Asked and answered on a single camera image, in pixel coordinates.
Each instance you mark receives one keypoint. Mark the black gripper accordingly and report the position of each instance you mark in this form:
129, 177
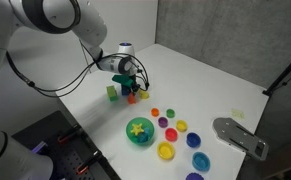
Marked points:
134, 87

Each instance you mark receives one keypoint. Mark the orange toy figure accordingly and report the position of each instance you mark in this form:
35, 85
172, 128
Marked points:
131, 98

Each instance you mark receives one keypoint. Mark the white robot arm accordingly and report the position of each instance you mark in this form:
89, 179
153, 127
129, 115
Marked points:
53, 17

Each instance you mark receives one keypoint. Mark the yellow duck toy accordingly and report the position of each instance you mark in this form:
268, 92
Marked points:
143, 94

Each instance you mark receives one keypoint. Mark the green bowl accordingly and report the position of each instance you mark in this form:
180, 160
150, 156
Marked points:
146, 123

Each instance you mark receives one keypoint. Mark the yellow star toy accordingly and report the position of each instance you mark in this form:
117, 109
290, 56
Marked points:
137, 129

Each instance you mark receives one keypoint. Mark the blue toy in bowl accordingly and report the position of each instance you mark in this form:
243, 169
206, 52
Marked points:
144, 136

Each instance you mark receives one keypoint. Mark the blue hexagon block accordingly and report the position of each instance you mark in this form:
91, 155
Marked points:
125, 91

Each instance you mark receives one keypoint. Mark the green cube block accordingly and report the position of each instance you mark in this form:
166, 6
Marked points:
112, 94

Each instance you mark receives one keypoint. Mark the small orange cup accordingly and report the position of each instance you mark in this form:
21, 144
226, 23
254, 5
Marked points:
154, 112

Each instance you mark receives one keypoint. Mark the small purple cup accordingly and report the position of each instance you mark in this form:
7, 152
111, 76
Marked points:
163, 122

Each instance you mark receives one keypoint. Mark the red cup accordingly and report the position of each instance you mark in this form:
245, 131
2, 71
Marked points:
171, 134

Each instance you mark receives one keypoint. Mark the small yellow cup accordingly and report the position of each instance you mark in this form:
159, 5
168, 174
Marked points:
181, 126

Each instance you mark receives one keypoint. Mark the large yellow cup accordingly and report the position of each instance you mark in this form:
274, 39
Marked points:
165, 150

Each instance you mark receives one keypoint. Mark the upper black orange clamp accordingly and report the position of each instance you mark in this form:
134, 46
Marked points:
63, 138

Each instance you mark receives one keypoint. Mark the black orange clamp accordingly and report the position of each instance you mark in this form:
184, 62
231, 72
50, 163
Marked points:
91, 160
63, 138

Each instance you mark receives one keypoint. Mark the lower black orange clamp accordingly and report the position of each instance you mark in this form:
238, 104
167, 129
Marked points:
91, 160

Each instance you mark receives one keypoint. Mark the dark blue cup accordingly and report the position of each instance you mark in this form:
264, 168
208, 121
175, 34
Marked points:
193, 140

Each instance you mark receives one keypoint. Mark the black perforated breadboard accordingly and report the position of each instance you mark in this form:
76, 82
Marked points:
41, 137

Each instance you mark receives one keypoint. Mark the light blue cup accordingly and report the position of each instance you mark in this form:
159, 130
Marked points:
200, 161

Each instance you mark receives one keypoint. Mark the grey metal mounting plate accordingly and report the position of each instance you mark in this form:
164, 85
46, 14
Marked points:
234, 134

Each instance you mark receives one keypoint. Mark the purple scalloped cup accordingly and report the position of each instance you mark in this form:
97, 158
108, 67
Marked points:
194, 176

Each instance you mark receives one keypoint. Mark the black tripod leg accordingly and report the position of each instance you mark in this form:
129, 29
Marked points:
278, 82

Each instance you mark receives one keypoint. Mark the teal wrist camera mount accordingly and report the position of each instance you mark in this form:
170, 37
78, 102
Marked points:
124, 80

